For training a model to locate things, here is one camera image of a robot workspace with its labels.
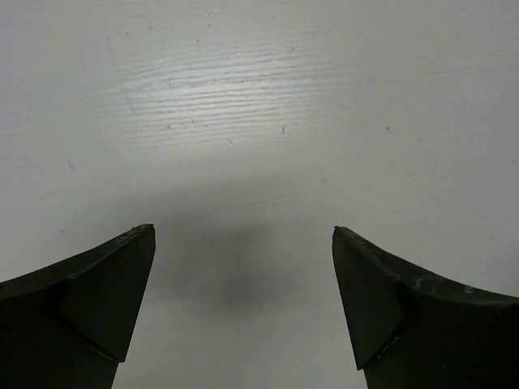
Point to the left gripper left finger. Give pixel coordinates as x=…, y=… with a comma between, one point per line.
x=69, y=325

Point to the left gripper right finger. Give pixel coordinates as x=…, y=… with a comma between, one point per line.
x=412, y=328

